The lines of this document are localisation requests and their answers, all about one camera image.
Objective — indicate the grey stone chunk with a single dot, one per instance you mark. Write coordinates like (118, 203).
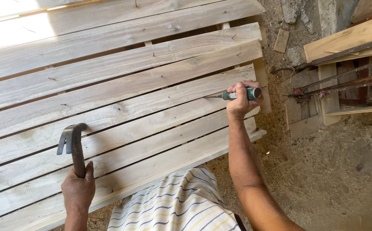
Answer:
(289, 11)

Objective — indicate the wooden slatted frame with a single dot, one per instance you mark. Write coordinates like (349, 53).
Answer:
(118, 106)

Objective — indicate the rusty metal bar clamps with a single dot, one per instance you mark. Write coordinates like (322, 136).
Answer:
(349, 81)

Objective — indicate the heap of wooden offcuts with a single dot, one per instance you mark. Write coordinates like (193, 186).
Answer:
(314, 106)

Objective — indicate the person's right hand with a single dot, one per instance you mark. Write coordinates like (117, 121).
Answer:
(241, 107)

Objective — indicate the white striped shirt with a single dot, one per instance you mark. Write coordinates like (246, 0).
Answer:
(179, 205)

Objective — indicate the small grey stone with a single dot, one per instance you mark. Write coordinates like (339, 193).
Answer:
(296, 56)

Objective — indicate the person's left hand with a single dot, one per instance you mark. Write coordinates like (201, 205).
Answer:
(78, 192)

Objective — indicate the stack of long wooden planks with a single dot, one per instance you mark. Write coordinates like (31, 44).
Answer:
(349, 40)

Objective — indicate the small wooden block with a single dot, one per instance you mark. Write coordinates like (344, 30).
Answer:
(281, 41)

